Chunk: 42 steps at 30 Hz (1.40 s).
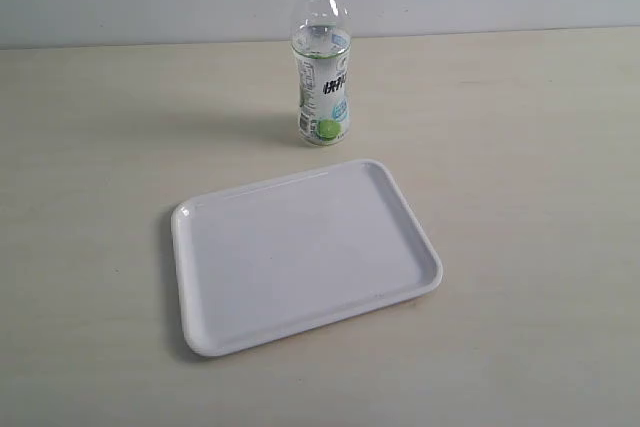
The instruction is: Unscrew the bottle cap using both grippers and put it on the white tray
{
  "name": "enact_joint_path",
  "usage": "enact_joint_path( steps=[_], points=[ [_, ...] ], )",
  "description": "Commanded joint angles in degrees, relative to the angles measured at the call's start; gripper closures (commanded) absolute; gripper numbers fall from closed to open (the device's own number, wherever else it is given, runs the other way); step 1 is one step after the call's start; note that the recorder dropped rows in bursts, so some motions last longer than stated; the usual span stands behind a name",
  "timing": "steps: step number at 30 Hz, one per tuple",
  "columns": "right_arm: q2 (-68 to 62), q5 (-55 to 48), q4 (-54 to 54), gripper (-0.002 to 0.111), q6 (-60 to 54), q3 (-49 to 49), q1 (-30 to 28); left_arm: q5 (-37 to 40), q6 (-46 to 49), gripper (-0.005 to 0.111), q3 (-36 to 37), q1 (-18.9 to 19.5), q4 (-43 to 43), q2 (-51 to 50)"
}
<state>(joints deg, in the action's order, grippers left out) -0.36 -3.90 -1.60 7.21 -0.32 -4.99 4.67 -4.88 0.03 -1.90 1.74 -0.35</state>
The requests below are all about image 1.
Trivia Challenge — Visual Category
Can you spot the white rectangular plastic tray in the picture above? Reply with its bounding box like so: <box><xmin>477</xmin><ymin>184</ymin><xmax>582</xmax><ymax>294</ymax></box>
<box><xmin>171</xmin><ymin>159</ymin><xmax>443</xmax><ymax>357</ymax></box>

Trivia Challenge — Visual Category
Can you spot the clear plastic drink bottle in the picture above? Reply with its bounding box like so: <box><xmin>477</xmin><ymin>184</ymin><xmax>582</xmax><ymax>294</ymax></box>
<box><xmin>290</xmin><ymin>0</ymin><xmax>351</xmax><ymax>146</ymax></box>

